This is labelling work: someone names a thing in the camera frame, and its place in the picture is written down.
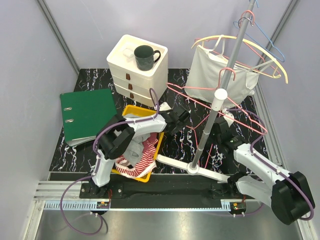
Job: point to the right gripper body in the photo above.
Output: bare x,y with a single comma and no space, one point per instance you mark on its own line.
215,137

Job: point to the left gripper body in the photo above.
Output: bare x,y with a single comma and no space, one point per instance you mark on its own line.
179,126

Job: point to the red white striped tank top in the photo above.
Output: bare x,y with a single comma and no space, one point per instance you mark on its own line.
144,166

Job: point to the grey sock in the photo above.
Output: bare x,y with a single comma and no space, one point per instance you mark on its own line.
134,151

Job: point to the light blue wire hanger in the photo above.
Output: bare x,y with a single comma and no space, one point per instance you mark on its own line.
270,46

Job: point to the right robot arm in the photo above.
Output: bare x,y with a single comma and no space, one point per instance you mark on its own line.
287,193

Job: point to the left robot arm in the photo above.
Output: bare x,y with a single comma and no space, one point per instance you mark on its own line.
119,133

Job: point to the cream plastic hanger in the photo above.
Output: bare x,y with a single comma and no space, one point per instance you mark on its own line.
276,74

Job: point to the grey clothes rack pole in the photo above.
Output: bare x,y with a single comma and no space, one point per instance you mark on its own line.
222,95

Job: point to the white rack base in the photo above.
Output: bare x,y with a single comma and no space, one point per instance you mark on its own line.
200,170

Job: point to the white drawer unit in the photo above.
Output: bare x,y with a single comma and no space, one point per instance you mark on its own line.
132,82

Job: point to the dark green mug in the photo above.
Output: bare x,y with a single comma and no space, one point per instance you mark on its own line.
146,57

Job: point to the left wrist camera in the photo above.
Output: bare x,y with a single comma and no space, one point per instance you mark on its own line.
164,107

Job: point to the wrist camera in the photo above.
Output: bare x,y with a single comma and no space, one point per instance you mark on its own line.
228,117
164,107

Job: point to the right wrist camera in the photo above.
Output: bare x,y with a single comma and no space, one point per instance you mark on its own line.
228,117

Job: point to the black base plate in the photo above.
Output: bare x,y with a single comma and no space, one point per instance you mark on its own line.
162,191

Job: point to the green ring binder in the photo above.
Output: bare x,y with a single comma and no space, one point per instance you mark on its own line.
85,113

